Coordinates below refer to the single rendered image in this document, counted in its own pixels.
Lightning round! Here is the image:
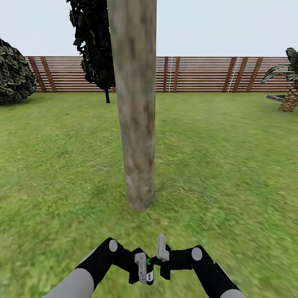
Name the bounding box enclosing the pesticide atomizer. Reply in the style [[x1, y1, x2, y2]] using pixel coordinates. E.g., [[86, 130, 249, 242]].
[[146, 258, 154, 286]]

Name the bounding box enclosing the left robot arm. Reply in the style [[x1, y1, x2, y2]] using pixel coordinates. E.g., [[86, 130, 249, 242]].
[[42, 237, 148, 298]]

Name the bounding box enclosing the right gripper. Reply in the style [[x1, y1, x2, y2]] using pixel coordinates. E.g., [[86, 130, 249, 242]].
[[149, 244, 182, 279]]

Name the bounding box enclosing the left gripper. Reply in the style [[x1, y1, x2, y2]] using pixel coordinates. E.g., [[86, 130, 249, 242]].
[[121, 248, 142, 284]]

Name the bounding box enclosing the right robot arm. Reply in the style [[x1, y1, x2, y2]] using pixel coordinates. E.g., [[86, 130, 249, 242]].
[[149, 233, 246, 298]]

